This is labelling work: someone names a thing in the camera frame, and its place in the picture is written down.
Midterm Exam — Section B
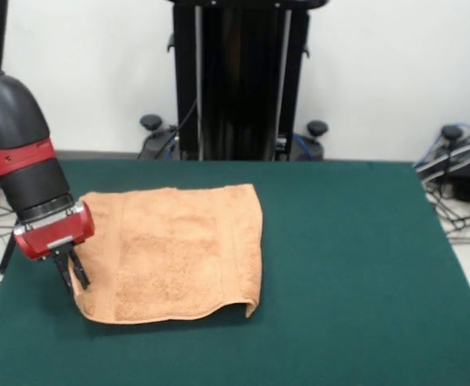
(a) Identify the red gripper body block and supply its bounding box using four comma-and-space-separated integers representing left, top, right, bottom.
12, 199, 97, 262

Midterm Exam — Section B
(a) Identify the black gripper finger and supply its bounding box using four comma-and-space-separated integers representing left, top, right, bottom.
68, 248, 92, 290
52, 253, 75, 296

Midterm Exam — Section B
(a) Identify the brown terry towel with label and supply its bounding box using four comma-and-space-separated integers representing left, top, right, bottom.
69, 183, 264, 325

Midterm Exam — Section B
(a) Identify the long black floor bar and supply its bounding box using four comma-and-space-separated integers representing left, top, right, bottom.
0, 232, 17, 274

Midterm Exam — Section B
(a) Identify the dark green table cloth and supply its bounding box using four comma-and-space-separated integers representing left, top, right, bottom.
0, 160, 470, 386

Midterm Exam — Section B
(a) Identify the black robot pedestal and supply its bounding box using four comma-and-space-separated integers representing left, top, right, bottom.
138, 0, 328, 162

